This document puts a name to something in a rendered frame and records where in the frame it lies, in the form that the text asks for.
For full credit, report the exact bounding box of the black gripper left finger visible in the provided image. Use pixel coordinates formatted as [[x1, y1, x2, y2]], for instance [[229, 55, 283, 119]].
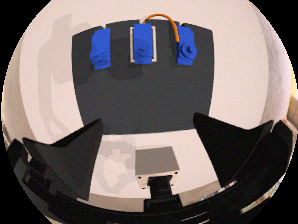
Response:
[[23, 119, 104, 201]]

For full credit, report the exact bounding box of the blue micro servo with orange cable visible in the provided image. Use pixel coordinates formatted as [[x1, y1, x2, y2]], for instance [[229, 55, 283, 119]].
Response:
[[133, 14, 180, 64]]

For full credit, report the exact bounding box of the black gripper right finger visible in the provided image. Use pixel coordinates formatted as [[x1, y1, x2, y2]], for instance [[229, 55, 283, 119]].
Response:
[[193, 112, 274, 188]]

